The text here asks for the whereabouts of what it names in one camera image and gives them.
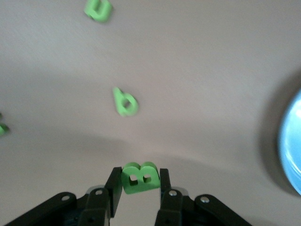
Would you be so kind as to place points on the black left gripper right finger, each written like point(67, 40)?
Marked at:
point(171, 207)

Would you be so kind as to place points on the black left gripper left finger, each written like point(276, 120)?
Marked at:
point(96, 204)

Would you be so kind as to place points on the green letter B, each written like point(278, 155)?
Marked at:
point(138, 173)

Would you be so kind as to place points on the green letter d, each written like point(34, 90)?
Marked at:
point(121, 107)

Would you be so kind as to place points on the green letter N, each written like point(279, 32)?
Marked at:
point(103, 14)
point(2, 129)

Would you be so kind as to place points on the blue plate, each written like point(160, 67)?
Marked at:
point(291, 141)

